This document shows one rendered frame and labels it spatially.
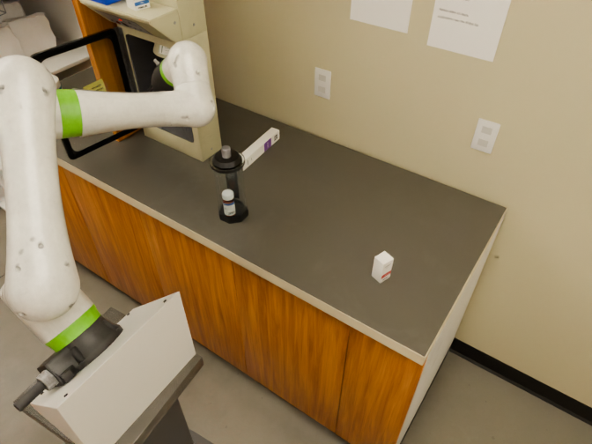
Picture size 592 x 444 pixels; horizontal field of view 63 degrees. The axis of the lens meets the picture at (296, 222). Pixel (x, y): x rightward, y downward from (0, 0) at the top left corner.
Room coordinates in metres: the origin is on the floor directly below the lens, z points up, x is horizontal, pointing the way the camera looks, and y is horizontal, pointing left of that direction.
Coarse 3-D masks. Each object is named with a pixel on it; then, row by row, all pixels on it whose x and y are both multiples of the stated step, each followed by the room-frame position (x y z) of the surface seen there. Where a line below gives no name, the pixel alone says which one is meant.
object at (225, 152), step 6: (222, 150) 1.18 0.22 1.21; (228, 150) 1.18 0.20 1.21; (216, 156) 1.19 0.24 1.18; (222, 156) 1.19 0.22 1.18; (228, 156) 1.18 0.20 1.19; (234, 156) 1.19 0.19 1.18; (240, 156) 1.20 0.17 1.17; (216, 162) 1.17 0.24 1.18; (222, 162) 1.16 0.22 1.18; (228, 162) 1.16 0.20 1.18; (234, 162) 1.17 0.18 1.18
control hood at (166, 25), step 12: (84, 0) 1.56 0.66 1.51; (96, 12) 1.61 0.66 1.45; (108, 12) 1.51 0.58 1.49; (120, 12) 1.46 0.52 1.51; (132, 12) 1.45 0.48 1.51; (144, 12) 1.45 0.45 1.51; (156, 12) 1.45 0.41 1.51; (168, 12) 1.46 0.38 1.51; (144, 24) 1.42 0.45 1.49; (156, 24) 1.41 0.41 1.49; (168, 24) 1.44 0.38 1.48; (156, 36) 1.51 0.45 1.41; (168, 36) 1.44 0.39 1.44; (180, 36) 1.48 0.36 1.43
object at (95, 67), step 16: (48, 48) 1.47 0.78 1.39; (80, 48) 1.54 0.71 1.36; (96, 48) 1.58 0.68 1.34; (112, 48) 1.62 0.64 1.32; (48, 64) 1.45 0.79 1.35; (64, 64) 1.49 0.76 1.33; (80, 64) 1.53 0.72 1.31; (96, 64) 1.57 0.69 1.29; (112, 64) 1.61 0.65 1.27; (64, 80) 1.48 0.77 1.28; (80, 80) 1.51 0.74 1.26; (96, 80) 1.55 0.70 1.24; (112, 80) 1.60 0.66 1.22; (80, 144) 1.46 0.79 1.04
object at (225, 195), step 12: (216, 168) 1.15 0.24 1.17; (228, 168) 1.15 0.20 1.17; (240, 168) 1.16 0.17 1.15; (216, 180) 1.17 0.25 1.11; (228, 180) 1.15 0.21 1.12; (240, 180) 1.17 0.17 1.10; (228, 192) 1.15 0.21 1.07; (240, 192) 1.17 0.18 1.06; (228, 204) 1.15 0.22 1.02; (240, 204) 1.16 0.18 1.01; (228, 216) 1.15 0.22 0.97
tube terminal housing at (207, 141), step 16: (160, 0) 1.52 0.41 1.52; (176, 0) 1.48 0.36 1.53; (192, 0) 1.54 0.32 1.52; (192, 16) 1.53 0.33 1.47; (128, 32) 1.63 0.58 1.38; (192, 32) 1.52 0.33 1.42; (128, 48) 1.65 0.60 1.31; (208, 48) 1.57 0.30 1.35; (208, 64) 1.56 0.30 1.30; (144, 128) 1.66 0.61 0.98; (192, 128) 1.50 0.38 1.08; (208, 128) 1.53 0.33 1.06; (176, 144) 1.56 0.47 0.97; (192, 144) 1.51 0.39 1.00; (208, 144) 1.52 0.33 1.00
